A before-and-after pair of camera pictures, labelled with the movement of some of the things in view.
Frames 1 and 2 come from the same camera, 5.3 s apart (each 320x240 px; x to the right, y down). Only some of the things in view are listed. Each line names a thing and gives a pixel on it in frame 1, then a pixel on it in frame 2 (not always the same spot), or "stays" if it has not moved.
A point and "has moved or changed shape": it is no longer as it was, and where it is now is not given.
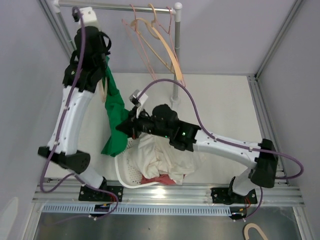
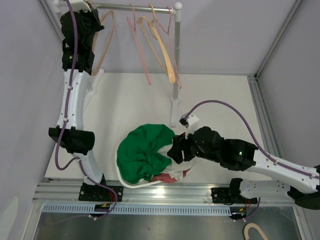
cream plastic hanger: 155,33 has moved or changed shape
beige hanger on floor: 250,225 stays
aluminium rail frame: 278,193 stays
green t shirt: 116,142 to 138,154
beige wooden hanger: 103,94 to 94,72
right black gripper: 131,127 to 180,142
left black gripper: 106,52 to 93,15
